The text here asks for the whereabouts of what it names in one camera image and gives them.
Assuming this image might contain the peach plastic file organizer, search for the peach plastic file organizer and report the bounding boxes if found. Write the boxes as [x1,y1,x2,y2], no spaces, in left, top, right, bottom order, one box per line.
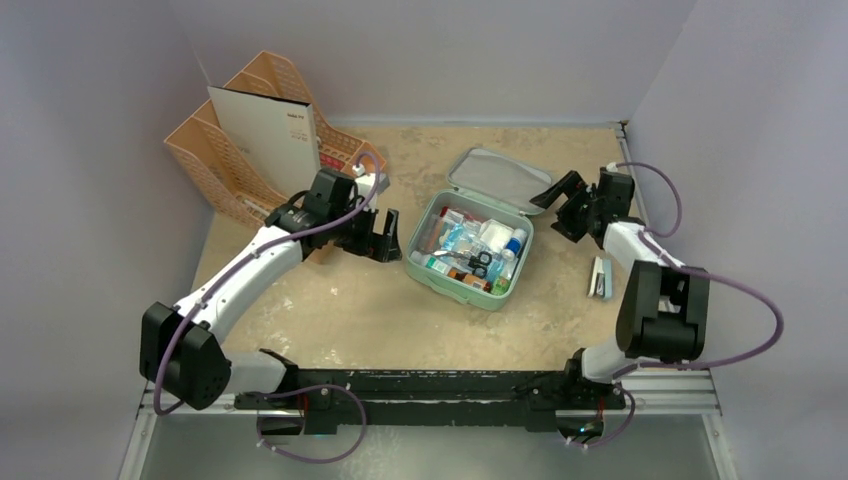
[164,51,388,228]

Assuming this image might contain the brown medicine bottle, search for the brown medicine bottle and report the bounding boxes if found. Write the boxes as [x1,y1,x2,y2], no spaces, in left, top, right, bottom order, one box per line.
[447,268,492,293]

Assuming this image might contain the blue capped white bottle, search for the blue capped white bottle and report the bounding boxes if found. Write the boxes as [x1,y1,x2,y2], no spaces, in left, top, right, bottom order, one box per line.
[500,228,528,260]

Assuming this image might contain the white booklet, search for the white booklet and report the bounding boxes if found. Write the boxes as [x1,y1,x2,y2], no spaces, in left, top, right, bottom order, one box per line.
[207,86,320,197]

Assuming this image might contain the green pill pack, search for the green pill pack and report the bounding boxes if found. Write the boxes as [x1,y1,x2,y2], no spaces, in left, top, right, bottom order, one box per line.
[490,276,512,296]

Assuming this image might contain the white gauze bag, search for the white gauze bag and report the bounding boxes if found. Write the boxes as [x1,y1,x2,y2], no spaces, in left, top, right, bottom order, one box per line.
[478,219,514,253]

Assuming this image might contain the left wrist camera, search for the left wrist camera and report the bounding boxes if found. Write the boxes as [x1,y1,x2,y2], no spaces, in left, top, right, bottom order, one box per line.
[352,164,390,197]

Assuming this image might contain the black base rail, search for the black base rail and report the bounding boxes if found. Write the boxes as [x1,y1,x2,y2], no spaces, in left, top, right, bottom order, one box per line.
[235,366,626,435]

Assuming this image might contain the blue gauze packet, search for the blue gauze packet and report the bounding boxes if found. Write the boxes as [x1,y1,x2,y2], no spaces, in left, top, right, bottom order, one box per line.
[438,219,482,251]

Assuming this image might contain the mint green case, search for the mint green case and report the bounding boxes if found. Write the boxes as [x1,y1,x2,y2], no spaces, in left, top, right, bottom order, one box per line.
[406,147,554,311]

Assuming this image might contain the black handled scissors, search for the black handled scissors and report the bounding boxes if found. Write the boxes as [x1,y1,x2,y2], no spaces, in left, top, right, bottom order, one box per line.
[432,249,494,278]

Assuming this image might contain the small white bottle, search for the small white bottle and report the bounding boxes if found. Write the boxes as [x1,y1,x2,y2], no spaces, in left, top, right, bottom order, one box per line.
[410,250,453,276]

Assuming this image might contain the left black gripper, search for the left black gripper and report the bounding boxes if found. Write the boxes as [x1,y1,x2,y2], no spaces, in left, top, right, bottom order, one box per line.
[328,199,400,262]

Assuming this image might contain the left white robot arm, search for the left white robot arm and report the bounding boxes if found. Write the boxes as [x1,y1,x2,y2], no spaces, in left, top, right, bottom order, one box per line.
[139,166,402,415]

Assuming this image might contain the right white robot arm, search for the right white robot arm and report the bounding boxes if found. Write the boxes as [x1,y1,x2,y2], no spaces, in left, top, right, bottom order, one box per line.
[530,165,710,407]

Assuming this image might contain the red first aid pouch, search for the red first aid pouch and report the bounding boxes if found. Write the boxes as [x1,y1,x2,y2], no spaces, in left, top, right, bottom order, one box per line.
[425,207,465,250]

